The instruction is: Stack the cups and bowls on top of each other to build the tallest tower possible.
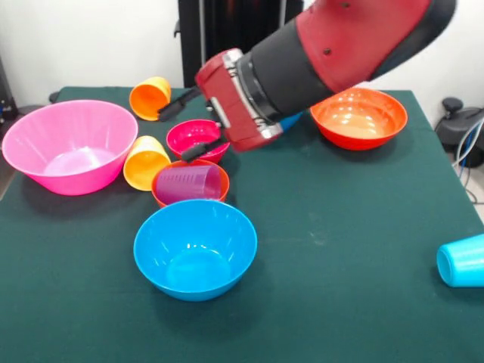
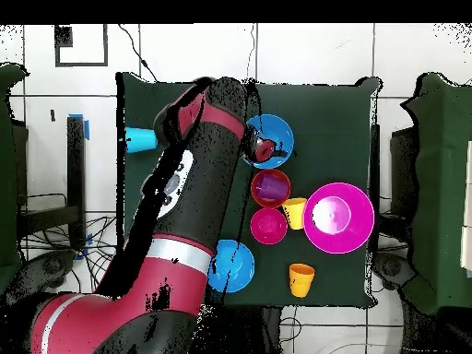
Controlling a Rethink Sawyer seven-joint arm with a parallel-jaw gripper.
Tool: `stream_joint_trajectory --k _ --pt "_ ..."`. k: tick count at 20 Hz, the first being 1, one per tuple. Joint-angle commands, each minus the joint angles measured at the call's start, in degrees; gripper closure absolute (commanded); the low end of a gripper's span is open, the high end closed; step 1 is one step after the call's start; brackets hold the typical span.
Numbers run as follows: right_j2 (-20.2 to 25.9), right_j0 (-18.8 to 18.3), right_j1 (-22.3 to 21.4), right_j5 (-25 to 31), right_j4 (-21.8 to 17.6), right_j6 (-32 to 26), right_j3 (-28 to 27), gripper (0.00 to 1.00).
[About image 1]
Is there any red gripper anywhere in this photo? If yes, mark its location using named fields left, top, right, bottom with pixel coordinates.
left=157, top=48, right=284, bottom=164

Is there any small crimson bowl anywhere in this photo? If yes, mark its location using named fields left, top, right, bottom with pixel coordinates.
left=166, top=119, right=231, bottom=165

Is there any orange cup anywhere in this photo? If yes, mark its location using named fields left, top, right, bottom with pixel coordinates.
left=129, top=76, right=172, bottom=122

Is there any purple cup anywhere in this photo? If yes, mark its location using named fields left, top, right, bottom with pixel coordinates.
left=156, top=164, right=222, bottom=205

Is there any yellow cup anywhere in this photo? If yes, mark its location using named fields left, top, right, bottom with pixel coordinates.
left=123, top=135, right=172, bottom=192

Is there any small orange bowl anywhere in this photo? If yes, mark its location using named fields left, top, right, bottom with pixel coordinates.
left=150, top=159, right=231, bottom=209

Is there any blue bowl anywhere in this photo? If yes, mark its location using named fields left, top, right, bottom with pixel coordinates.
left=278, top=111, right=304, bottom=133
left=133, top=199, right=259, bottom=303

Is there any large pink bowl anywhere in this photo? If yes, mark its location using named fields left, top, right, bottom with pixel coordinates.
left=2, top=100, right=139, bottom=197

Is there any large orange bowl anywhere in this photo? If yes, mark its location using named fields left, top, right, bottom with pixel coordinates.
left=310, top=87, right=408, bottom=151

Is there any light blue cup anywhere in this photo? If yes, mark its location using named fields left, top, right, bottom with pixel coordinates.
left=436, top=233, right=484, bottom=288

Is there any black equipment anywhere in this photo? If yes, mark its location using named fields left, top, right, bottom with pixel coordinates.
left=0, top=56, right=17, bottom=126

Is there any dark green table cloth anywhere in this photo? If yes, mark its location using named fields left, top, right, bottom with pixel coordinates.
left=0, top=86, right=484, bottom=363

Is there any blue cable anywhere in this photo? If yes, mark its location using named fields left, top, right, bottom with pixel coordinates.
left=455, top=120, right=484, bottom=168

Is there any white cable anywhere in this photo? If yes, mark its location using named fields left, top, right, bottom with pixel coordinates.
left=451, top=116, right=484, bottom=205

